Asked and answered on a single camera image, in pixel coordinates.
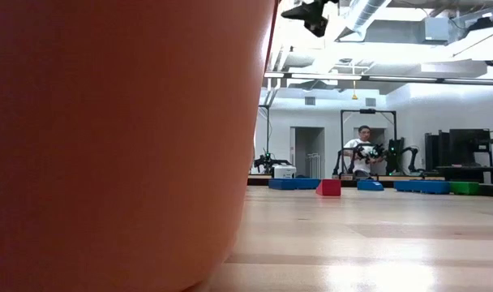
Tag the long red block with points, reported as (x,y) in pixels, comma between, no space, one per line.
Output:
(329,188)

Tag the orange plastic bin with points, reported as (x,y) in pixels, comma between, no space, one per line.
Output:
(108,142)

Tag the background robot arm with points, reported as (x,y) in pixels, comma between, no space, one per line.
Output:
(412,156)
(337,164)

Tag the blue toy brick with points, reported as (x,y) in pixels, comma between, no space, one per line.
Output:
(291,184)
(370,185)
(408,187)

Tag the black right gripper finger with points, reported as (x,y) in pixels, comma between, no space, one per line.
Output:
(307,12)
(317,27)

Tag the white box device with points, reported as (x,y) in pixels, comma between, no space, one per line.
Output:
(285,172)

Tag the silver ceiling duct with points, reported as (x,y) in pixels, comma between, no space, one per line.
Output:
(364,14)

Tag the long green toy brick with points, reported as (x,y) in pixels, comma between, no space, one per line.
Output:
(465,188)

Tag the person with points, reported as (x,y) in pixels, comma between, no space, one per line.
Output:
(364,131)

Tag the wall vent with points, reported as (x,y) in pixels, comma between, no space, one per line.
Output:
(370,102)
(310,101)

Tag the black computer monitor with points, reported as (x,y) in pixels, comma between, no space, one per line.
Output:
(469,146)

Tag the black gantry frame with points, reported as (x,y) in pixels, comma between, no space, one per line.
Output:
(342,138)

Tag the yellow hanging pendant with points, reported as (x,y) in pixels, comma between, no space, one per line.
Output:
(354,96)

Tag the grey ventilation box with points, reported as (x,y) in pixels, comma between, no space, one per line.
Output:
(437,29)

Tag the black upright panel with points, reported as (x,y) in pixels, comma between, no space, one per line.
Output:
(395,158)

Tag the black pole stand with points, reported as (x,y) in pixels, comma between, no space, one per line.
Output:
(267,130)

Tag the black desk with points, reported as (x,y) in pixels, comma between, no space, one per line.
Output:
(469,172)

